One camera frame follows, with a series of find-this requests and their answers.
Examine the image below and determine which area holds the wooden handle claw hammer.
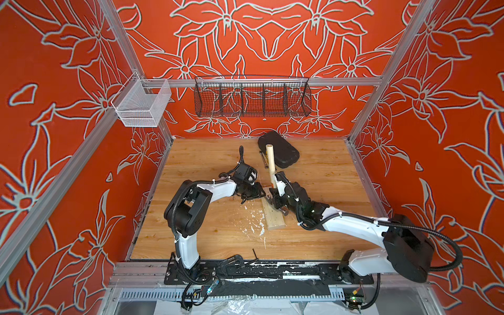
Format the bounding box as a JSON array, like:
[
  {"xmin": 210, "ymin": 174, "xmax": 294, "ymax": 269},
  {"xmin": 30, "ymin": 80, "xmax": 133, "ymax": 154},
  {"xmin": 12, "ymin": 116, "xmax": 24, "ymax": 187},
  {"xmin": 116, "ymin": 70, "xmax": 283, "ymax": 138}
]
[{"xmin": 265, "ymin": 144, "xmax": 288, "ymax": 216}]

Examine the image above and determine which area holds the light wooden block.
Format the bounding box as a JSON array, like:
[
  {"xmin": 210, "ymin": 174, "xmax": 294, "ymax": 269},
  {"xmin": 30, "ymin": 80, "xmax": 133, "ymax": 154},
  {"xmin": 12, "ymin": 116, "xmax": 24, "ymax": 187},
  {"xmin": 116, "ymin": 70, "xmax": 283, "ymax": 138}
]
[{"xmin": 261, "ymin": 198, "xmax": 286, "ymax": 230}]

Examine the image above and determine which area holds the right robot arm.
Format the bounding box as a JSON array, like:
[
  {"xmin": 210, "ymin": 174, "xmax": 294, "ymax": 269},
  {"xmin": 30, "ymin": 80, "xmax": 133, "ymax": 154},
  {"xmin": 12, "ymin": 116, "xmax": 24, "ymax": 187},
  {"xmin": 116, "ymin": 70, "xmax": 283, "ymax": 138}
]
[{"xmin": 270, "ymin": 171, "xmax": 463, "ymax": 283}]

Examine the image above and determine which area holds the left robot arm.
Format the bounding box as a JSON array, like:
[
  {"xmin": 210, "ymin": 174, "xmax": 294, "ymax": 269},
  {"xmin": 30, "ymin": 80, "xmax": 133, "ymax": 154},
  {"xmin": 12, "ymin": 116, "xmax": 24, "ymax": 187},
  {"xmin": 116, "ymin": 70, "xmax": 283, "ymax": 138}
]
[{"xmin": 164, "ymin": 177, "xmax": 266, "ymax": 272}]

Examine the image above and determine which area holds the screwdriver beside case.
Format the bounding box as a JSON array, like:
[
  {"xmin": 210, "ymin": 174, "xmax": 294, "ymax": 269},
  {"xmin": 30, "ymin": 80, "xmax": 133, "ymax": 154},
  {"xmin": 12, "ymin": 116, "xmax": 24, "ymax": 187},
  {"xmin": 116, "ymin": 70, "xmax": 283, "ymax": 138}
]
[{"xmin": 259, "ymin": 151, "xmax": 269, "ymax": 169}]

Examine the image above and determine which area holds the black tool case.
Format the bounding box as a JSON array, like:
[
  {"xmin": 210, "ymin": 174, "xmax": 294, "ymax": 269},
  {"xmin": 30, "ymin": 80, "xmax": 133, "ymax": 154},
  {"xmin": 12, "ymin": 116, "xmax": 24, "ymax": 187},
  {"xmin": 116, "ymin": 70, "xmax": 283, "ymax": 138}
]
[{"xmin": 258, "ymin": 131, "xmax": 300, "ymax": 169}]

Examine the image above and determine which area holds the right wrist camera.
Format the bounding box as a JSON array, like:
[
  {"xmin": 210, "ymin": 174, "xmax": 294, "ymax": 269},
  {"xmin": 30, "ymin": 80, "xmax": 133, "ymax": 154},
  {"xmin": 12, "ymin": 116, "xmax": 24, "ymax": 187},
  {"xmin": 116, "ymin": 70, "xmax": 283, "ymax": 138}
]
[{"xmin": 274, "ymin": 173, "xmax": 287, "ymax": 197}]

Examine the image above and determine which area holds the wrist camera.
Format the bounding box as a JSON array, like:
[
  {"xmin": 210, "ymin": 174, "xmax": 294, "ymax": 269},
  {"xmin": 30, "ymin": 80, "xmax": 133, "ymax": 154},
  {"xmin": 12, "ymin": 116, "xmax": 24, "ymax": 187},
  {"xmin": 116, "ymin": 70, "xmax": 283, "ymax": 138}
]
[
  {"xmin": 233, "ymin": 163, "xmax": 257, "ymax": 185},
  {"xmin": 274, "ymin": 173, "xmax": 287, "ymax": 197}
]

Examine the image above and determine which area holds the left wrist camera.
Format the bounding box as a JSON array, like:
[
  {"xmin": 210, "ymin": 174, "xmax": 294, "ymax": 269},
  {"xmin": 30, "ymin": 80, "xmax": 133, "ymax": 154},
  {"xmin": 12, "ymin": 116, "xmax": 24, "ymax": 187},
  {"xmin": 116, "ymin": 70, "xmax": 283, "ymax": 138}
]
[{"xmin": 233, "ymin": 163, "xmax": 257, "ymax": 185}]

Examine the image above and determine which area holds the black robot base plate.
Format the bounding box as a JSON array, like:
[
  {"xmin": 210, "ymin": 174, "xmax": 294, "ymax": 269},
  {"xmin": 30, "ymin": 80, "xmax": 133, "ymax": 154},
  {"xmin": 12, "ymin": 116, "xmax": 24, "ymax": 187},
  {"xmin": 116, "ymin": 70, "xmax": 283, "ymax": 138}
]
[{"xmin": 164, "ymin": 255, "xmax": 374, "ymax": 286}]

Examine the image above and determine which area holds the black wire wall basket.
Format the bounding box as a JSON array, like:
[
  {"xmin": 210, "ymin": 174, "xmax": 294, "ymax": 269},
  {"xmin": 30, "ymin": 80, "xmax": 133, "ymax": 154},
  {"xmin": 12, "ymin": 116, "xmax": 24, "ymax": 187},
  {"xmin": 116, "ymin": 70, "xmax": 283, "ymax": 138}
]
[{"xmin": 194, "ymin": 75, "xmax": 312, "ymax": 118}]

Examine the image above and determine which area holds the white wire mesh basket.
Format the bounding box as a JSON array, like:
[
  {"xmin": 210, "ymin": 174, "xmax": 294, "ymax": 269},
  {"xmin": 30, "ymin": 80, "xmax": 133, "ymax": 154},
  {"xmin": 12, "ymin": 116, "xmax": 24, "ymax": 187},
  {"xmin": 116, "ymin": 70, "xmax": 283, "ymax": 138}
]
[{"xmin": 112, "ymin": 73, "xmax": 172, "ymax": 127}]

